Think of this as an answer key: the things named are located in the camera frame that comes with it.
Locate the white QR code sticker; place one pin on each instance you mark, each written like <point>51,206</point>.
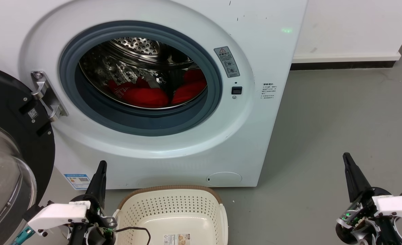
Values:
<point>33,113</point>

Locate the red garment with white stripes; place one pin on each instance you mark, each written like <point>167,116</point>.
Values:
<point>146,97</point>

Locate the printed product label sticker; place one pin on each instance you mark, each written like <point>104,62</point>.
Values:
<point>177,239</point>

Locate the cream perforated laundry basket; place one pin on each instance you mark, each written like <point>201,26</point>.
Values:
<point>173,211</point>

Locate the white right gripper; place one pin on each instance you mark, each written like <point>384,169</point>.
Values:
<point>395,206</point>

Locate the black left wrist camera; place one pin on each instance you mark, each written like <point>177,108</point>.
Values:
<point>34,211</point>

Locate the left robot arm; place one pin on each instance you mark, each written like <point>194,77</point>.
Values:
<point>85,236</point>

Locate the white front-load washing machine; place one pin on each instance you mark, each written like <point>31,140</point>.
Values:
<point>262,136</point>

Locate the stainless steel washing machine drum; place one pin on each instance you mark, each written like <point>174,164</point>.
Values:
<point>119,64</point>

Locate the blue and white energy label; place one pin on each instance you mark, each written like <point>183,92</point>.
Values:
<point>78,181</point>

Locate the grey rubber door gasket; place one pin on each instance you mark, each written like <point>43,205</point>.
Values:
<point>146,120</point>

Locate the black door latch slot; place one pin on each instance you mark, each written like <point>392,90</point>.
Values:
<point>237,90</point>

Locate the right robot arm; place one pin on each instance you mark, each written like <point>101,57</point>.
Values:
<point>364,233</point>

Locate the round white filter cover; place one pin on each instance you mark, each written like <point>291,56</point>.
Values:
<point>224,179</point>

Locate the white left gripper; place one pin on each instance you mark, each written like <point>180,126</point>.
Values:
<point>58,214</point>

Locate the small printed text sticker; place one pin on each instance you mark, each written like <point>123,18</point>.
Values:
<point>269,91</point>

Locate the silver metal door hinge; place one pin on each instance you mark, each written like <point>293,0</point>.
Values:
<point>46,95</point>

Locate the white and black baseboard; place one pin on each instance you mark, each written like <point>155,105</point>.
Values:
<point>343,61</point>

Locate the black round washer door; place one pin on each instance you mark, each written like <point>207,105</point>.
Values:
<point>3,98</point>

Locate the grey warning sticker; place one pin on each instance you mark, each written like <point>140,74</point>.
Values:
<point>227,62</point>

